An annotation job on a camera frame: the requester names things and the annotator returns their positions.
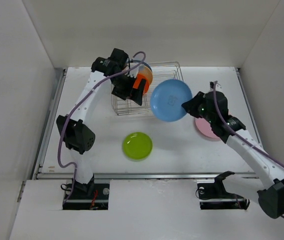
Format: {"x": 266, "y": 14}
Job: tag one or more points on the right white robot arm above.
{"x": 268, "y": 189}

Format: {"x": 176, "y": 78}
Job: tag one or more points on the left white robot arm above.
{"x": 76, "y": 138}

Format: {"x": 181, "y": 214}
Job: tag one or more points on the small orange plate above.
{"x": 138, "y": 81}

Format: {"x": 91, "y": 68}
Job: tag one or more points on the lime green plate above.
{"x": 137, "y": 146}

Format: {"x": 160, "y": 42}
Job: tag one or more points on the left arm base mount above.
{"x": 93, "y": 196}

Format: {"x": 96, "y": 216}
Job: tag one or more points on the tan orange plate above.
{"x": 145, "y": 72}

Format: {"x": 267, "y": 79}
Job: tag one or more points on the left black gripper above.
{"x": 136, "y": 94}

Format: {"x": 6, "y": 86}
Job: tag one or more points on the pink plate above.
{"x": 204, "y": 129}

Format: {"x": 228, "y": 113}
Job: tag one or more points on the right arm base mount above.
{"x": 213, "y": 196}

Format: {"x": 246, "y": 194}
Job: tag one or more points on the metal rail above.
{"x": 130, "y": 176}

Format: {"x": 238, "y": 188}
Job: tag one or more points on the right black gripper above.
{"x": 190, "y": 106}

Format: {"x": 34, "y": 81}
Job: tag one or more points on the blue plate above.
{"x": 167, "y": 99}
{"x": 142, "y": 62}

